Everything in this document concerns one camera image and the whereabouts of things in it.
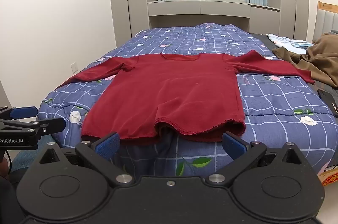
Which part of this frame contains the brown garment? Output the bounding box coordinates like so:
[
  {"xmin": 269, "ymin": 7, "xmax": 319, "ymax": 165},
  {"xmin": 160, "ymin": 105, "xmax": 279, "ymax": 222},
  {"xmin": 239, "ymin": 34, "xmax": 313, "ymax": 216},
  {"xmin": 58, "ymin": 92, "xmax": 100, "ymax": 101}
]
[{"xmin": 272, "ymin": 32, "xmax": 338, "ymax": 89}]

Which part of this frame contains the orange cardboard box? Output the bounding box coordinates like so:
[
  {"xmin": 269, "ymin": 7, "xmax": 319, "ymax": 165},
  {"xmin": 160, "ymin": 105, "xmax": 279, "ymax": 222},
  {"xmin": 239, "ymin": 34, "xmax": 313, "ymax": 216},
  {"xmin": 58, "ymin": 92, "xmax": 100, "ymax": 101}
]
[{"xmin": 318, "ymin": 164, "xmax": 338, "ymax": 187}]

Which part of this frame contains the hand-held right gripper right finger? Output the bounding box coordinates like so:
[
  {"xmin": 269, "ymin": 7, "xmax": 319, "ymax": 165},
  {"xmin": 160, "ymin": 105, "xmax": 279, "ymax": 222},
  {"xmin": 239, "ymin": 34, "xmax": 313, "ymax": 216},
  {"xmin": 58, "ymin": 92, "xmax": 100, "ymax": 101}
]
[{"xmin": 207, "ymin": 132, "xmax": 314, "ymax": 187}]

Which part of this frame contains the black phone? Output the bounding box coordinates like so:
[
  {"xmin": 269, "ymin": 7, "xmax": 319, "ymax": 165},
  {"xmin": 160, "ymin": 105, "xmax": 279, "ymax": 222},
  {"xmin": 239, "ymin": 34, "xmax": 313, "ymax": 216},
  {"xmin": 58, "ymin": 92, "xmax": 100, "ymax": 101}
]
[{"xmin": 318, "ymin": 89, "xmax": 338, "ymax": 119}]

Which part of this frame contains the dark red sweater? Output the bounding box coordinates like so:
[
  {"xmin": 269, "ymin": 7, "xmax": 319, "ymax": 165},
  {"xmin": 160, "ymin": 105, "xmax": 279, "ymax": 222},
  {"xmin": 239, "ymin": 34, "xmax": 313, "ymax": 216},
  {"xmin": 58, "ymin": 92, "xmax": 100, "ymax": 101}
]
[{"xmin": 54, "ymin": 50, "xmax": 316, "ymax": 146}]

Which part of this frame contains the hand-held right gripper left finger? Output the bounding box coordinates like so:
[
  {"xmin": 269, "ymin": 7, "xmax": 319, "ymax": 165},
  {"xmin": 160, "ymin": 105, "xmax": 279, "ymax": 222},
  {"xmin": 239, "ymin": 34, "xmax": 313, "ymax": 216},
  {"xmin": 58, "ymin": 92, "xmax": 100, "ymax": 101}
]
[{"xmin": 29, "ymin": 131, "xmax": 135, "ymax": 187}]

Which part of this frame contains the beige window bench cabinet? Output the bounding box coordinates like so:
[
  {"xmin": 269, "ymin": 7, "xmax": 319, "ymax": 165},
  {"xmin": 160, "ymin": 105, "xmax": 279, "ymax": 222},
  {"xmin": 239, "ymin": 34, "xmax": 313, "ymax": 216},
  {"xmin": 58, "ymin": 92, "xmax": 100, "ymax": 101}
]
[{"xmin": 147, "ymin": 0, "xmax": 281, "ymax": 32}]

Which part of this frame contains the light blue cloth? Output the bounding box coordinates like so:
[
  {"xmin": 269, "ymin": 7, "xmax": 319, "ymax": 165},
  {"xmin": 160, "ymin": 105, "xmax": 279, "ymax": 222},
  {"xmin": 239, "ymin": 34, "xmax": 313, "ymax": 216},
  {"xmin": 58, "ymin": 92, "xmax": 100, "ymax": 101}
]
[{"xmin": 266, "ymin": 34, "xmax": 315, "ymax": 51}]

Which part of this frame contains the blue checked floral quilt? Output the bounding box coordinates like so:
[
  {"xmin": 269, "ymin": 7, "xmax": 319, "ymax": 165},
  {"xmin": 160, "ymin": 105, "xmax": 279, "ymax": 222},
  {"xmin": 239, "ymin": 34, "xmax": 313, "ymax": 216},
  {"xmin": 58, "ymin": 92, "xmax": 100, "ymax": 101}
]
[{"xmin": 37, "ymin": 23, "xmax": 338, "ymax": 177}]

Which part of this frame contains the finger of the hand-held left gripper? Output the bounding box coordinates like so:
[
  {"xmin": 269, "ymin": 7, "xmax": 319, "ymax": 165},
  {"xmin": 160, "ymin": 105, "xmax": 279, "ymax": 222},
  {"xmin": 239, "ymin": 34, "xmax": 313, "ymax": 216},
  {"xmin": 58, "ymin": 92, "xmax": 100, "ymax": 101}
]
[
  {"xmin": 0, "ymin": 117, "xmax": 66, "ymax": 136},
  {"xmin": 0, "ymin": 106, "xmax": 38, "ymax": 120}
]

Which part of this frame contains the grey padded headboard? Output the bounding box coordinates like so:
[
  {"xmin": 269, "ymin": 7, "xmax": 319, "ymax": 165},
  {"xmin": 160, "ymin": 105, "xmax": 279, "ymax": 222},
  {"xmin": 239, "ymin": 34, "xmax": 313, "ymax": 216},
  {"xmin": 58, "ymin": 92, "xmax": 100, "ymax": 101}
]
[{"xmin": 312, "ymin": 1, "xmax": 338, "ymax": 44}]

